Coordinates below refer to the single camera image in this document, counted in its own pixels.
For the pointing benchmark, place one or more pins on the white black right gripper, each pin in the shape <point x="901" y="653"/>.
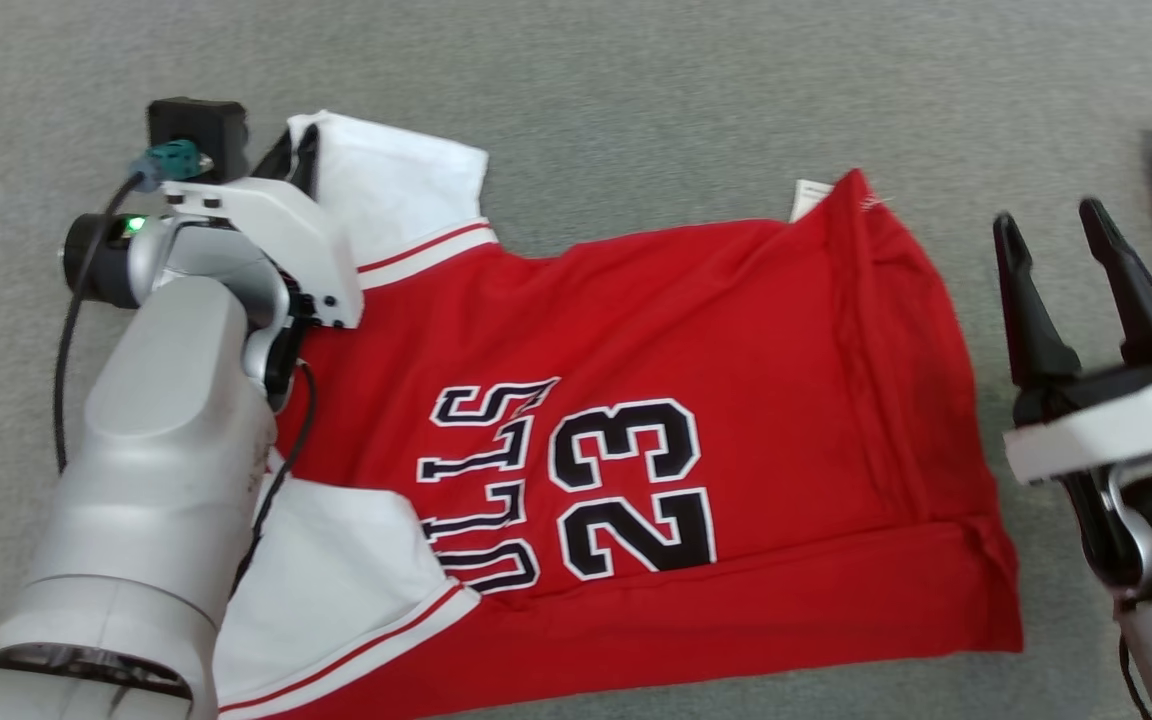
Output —
<point x="1106" y="430"/>

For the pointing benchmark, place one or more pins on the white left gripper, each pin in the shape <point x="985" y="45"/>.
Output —
<point x="276" y="240"/>

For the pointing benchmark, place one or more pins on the red basketball jersey number 23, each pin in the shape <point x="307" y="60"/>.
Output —
<point x="736" y="400"/>

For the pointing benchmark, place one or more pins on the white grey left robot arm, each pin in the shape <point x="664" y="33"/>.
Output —
<point x="156" y="480"/>

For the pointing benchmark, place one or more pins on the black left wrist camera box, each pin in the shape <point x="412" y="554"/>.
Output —
<point x="198" y="135"/>

